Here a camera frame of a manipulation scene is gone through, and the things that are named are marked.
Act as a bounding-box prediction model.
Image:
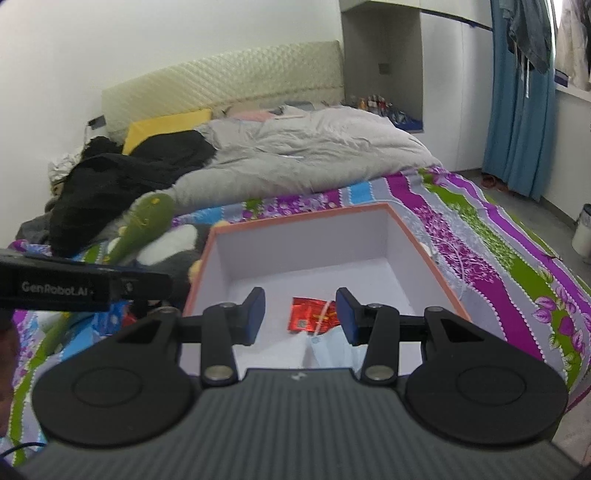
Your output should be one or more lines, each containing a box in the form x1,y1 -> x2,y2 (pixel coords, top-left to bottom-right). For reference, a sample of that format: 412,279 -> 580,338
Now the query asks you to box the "white trash bin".
571,203 -> 591,256

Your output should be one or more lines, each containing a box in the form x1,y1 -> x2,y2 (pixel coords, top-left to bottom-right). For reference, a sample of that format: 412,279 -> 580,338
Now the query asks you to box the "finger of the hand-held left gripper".
113,270 -> 171,302

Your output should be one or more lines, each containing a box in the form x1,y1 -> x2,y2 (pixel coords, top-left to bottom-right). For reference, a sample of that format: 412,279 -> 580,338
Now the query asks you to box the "black clothing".
48,130 -> 215,259

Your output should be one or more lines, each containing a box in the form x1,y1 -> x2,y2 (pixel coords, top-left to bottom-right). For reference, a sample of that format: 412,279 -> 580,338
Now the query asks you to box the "cream quilted headboard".
102,40 -> 345,139

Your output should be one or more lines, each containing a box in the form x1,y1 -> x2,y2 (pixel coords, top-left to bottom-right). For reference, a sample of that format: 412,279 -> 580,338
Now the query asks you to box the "grey duvet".
173,105 -> 441,217

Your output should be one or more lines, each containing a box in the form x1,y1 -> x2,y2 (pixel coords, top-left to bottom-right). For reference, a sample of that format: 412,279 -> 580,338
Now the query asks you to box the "yellow pillow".
122,108 -> 213,155

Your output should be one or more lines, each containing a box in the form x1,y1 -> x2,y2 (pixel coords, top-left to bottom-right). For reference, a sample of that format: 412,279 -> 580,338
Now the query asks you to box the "red foil packet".
287,296 -> 340,334

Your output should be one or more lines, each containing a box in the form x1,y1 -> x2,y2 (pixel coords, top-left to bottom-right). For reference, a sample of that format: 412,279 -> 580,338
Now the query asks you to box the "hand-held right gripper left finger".
108,286 -> 267,387

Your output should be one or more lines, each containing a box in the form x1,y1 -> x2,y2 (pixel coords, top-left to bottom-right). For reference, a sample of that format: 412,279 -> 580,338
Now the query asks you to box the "striped floral bedsheet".
9,166 -> 591,467

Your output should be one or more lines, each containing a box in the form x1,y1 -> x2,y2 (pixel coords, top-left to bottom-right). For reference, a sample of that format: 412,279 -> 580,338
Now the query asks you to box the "row of cosmetic bottles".
348,93 -> 393,114

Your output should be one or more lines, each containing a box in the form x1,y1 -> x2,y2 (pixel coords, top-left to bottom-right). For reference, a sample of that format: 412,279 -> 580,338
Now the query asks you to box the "hanging denim garment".
503,0 -> 555,75

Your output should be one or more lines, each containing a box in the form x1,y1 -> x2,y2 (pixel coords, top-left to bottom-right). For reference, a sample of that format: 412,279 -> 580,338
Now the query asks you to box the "green plush stick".
108,191 -> 176,268

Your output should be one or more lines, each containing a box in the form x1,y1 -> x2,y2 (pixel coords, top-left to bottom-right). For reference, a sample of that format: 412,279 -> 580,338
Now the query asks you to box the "pink cardboard box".
178,203 -> 474,377

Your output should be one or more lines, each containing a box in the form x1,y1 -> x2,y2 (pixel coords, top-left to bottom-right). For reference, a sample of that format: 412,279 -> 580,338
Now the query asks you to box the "hanging white garment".
554,0 -> 591,91

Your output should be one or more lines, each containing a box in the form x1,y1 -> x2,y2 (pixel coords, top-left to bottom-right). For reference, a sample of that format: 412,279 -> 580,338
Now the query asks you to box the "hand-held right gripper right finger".
335,286 -> 502,385

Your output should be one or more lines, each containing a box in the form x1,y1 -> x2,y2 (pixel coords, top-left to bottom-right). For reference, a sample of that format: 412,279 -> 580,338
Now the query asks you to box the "grey clothing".
16,215 -> 54,244

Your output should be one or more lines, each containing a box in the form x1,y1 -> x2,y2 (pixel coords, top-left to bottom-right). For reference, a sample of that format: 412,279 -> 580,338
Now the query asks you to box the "blue curtain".
482,0 -> 557,201

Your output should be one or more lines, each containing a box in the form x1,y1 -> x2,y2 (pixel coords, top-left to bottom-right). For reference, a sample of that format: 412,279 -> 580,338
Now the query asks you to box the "pink pillow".
226,104 -> 287,121

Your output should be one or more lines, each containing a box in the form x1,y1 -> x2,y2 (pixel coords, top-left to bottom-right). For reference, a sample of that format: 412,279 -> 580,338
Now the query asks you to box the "dark curtain rail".
420,7 -> 493,31

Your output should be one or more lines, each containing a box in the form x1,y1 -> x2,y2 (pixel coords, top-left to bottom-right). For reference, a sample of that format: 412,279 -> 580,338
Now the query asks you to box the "grey white penguin plush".
115,224 -> 215,308

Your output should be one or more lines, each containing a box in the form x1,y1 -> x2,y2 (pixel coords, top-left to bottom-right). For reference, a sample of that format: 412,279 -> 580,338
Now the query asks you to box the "black cable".
0,442 -> 48,459

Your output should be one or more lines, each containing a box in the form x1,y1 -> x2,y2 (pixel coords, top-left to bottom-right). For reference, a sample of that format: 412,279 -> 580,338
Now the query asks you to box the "white crumpled cloth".
48,152 -> 86,183

